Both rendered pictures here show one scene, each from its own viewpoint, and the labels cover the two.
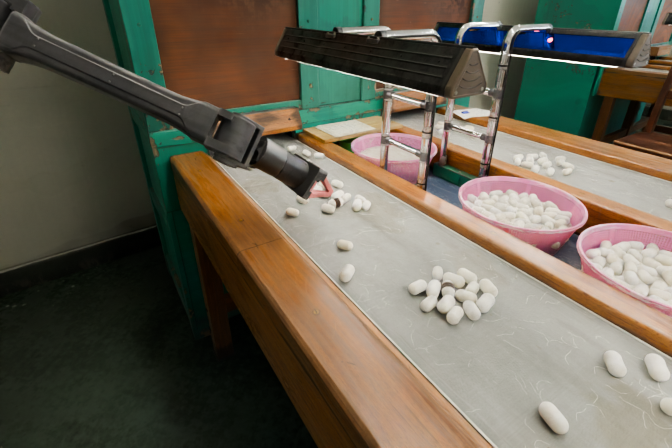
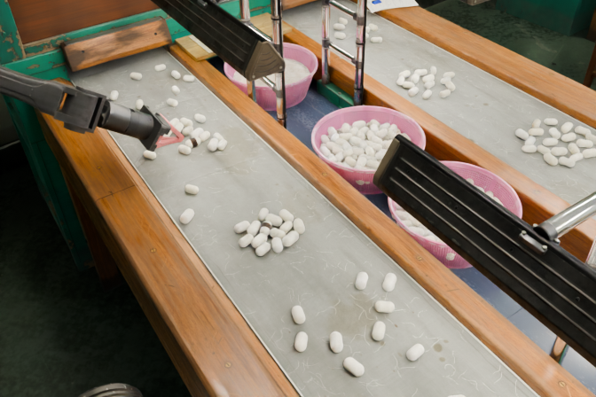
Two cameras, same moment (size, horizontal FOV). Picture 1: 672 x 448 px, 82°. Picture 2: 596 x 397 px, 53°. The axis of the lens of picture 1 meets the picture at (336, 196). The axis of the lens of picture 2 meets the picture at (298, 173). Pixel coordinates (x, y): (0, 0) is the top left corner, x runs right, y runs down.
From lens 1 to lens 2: 62 cm
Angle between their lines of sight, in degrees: 12
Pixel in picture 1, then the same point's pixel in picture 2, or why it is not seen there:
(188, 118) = (38, 97)
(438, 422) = (218, 318)
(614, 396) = (350, 301)
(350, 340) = (174, 270)
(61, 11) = not seen: outside the picture
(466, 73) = (260, 60)
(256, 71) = not seen: outside the picture
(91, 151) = not seen: outside the picture
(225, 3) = not seen: outside the picture
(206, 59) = not seen: outside the picture
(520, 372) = (294, 288)
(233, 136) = (78, 109)
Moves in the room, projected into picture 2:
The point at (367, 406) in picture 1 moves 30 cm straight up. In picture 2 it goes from (176, 311) to (142, 175)
